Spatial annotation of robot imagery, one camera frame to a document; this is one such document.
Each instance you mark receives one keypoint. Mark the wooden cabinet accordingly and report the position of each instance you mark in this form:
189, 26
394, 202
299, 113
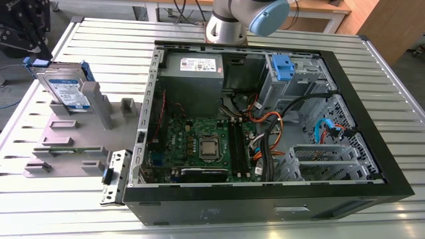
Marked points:
391, 25

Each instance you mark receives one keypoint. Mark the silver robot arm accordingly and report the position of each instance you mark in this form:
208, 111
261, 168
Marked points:
225, 27

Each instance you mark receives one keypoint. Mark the black RAM slot bank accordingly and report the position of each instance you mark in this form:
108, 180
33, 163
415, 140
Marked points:
238, 149

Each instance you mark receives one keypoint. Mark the silver CPU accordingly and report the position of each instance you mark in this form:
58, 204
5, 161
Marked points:
208, 148

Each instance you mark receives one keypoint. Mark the metal slot retainer bracket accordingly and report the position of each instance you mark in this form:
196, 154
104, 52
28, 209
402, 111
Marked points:
117, 159

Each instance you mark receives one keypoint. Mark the grey power supply unit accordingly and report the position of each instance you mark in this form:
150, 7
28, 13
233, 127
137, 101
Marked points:
192, 94

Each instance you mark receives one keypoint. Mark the green RAM stick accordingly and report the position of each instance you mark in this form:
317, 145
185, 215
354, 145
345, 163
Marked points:
65, 150

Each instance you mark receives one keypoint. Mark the green motherboard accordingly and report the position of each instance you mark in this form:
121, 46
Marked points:
178, 129

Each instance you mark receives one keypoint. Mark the CPU socket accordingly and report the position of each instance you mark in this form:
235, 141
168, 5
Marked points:
209, 159

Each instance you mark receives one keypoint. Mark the black open PC case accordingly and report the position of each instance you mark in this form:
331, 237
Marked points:
231, 206

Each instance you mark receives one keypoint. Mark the black graphics card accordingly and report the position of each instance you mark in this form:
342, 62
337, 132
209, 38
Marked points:
205, 174

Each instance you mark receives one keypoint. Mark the hard disk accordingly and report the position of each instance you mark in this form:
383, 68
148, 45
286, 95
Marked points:
64, 87

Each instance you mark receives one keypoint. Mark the blue plastic drive latch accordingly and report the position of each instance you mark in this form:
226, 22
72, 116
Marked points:
281, 67

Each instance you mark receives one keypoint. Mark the metal disk bay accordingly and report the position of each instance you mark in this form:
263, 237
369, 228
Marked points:
331, 163

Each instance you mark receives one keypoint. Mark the grey parts rack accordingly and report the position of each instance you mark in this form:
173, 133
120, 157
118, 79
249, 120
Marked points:
82, 134

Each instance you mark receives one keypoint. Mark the metal optical drive cage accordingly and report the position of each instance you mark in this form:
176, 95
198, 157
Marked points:
291, 87

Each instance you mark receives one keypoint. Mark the wooden desk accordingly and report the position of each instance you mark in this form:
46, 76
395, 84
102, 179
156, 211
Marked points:
331, 10

